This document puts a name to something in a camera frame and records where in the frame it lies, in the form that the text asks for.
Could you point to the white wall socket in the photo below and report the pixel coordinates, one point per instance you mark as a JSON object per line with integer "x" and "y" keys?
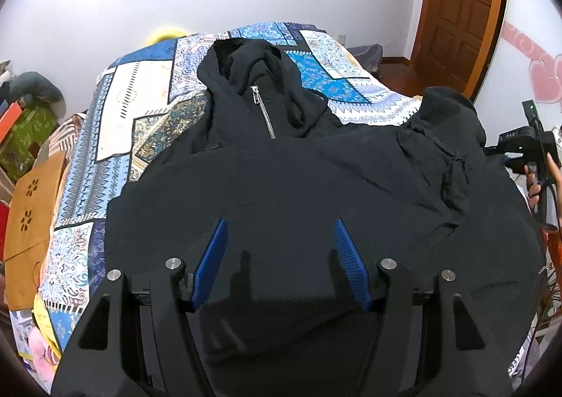
{"x": 341, "y": 38}

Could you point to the person's right hand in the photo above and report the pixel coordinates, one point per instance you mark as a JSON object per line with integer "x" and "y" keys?
{"x": 533, "y": 190}

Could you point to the brown board with flower cutouts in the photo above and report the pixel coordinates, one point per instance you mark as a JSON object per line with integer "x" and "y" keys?
{"x": 33, "y": 221}

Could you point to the yellow cloth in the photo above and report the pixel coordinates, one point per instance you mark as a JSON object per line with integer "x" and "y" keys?
{"x": 44, "y": 322}

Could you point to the black zip hoodie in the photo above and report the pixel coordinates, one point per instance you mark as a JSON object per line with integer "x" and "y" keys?
{"x": 285, "y": 186}

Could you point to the red box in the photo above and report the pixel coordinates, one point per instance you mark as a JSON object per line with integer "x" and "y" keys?
{"x": 9, "y": 118}

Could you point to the pink soft item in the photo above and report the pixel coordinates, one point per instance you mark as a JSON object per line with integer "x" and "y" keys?
{"x": 41, "y": 353}

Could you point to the blue patchwork patterned bedspread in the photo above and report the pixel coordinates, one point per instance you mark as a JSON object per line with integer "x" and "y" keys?
{"x": 131, "y": 85}

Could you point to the pink wall decal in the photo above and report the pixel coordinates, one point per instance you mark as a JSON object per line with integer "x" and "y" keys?
{"x": 542, "y": 72}

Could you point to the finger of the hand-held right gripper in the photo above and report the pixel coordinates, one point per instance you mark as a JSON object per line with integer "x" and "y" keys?
{"x": 511, "y": 162}

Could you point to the brown striped cloth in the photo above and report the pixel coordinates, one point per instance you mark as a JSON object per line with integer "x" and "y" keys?
{"x": 66, "y": 135}

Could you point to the dark blue cloth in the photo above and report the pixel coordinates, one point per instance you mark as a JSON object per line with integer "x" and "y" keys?
{"x": 366, "y": 56}

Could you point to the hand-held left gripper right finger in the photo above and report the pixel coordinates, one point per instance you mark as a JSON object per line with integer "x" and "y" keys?
{"x": 351, "y": 261}

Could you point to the green patterned cloth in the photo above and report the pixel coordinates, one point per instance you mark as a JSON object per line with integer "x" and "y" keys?
{"x": 28, "y": 138}

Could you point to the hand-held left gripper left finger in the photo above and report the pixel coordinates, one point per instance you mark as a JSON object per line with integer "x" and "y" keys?
{"x": 210, "y": 261}

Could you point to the yellow round object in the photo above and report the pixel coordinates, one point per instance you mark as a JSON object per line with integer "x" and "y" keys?
{"x": 167, "y": 34}

